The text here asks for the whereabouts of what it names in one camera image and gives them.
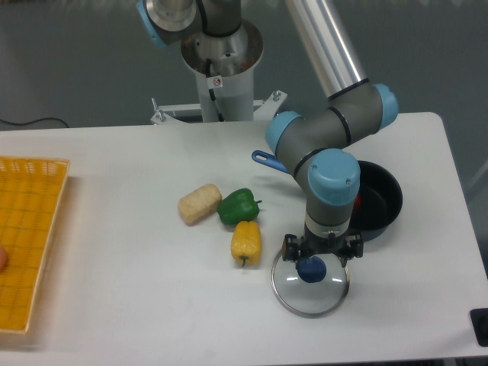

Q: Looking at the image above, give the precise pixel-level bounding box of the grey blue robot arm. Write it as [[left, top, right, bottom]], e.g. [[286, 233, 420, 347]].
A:
[[137, 1, 398, 269]]

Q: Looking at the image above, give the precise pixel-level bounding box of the beige bread loaf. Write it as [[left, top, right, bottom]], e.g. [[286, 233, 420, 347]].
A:
[[178, 184, 223, 226]]

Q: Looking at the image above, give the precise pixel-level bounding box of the black device at table edge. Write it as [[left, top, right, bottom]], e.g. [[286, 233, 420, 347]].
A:
[[470, 308, 488, 347]]

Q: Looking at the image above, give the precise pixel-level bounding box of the yellow woven basket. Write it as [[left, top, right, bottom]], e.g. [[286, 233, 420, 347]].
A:
[[1, 156, 70, 334]]

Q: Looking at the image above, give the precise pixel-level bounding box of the green bell pepper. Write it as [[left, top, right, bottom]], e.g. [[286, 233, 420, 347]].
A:
[[217, 188, 261, 225]]

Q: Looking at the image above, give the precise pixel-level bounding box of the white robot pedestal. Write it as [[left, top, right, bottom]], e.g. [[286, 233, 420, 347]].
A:
[[150, 20, 287, 125]]

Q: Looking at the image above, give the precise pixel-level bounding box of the yellow bell pepper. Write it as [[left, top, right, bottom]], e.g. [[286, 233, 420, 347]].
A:
[[230, 221, 262, 267]]

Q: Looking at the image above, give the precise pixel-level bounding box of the black floor cable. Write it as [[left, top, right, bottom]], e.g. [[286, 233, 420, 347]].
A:
[[0, 117, 70, 128]]

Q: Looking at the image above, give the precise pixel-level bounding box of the glass pot lid blue knob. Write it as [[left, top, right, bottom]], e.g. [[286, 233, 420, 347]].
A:
[[271, 243, 351, 319]]

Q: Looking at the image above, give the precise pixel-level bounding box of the dark blue saucepan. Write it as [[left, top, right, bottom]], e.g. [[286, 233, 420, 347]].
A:
[[251, 149, 404, 243]]

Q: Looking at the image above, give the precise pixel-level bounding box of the red bell pepper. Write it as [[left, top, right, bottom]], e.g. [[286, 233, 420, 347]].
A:
[[354, 194, 361, 210]]

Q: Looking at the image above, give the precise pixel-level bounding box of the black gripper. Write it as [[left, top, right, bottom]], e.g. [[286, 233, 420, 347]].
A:
[[281, 228, 364, 269]]

